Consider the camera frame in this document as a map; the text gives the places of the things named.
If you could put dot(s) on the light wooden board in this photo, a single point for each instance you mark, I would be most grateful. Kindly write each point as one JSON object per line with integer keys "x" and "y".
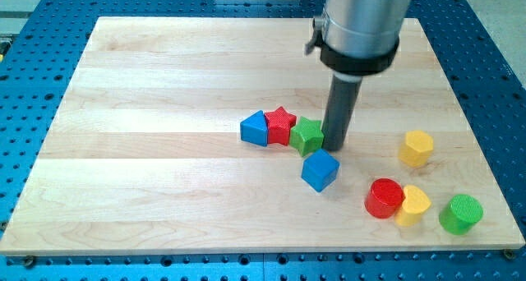
{"x": 144, "y": 155}

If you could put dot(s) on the yellow heart block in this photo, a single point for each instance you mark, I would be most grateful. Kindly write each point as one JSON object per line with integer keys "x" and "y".
{"x": 415, "y": 204}

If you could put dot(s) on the green cylinder block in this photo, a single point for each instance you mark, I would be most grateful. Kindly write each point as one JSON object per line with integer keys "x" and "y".
{"x": 460, "y": 214}

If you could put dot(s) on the yellow hexagon block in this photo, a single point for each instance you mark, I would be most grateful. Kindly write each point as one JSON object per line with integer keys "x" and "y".
{"x": 416, "y": 148}

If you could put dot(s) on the red cylinder block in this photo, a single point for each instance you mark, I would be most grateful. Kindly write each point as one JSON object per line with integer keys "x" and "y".
{"x": 384, "y": 198}

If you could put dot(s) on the blue cube block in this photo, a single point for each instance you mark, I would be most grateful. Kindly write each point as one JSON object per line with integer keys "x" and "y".
{"x": 320, "y": 169}

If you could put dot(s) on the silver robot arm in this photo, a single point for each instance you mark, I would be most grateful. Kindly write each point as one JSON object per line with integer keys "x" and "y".
{"x": 357, "y": 38}

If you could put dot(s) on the blue triangle block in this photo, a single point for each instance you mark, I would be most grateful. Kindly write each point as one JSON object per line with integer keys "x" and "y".
{"x": 254, "y": 129}

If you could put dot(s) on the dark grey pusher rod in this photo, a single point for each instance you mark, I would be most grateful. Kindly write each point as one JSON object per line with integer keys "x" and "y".
{"x": 344, "y": 90}

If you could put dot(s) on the green star block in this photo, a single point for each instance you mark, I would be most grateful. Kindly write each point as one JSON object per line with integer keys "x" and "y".
{"x": 306, "y": 136}

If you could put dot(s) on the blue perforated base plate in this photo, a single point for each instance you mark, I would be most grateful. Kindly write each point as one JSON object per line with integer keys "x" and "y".
{"x": 473, "y": 40}

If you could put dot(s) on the red star block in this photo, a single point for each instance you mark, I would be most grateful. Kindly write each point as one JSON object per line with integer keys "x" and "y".
{"x": 279, "y": 124}

